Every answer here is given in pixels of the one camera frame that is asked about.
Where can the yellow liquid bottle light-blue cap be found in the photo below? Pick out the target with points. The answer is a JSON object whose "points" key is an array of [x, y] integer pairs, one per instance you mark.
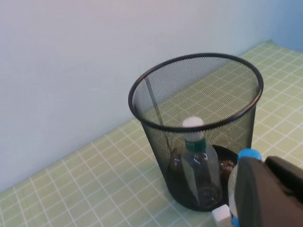
{"points": [[248, 153]]}

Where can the black mesh wastebasket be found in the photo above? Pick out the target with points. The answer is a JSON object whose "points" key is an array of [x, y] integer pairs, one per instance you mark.
{"points": [[161, 151]]}

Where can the white earbud case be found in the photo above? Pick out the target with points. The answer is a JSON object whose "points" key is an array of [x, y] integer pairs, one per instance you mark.
{"points": [[220, 215]]}

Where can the green checked tablecloth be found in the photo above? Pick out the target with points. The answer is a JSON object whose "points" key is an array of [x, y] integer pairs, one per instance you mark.
{"points": [[94, 189]]}

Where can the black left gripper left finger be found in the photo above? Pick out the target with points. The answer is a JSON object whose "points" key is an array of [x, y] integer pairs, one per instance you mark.
{"points": [[255, 201]]}

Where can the clear bottle green label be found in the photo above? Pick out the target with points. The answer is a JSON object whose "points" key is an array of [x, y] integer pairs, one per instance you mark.
{"points": [[196, 146]]}

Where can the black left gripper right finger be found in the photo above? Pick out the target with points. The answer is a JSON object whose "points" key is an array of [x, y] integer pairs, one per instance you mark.
{"points": [[286, 175]]}

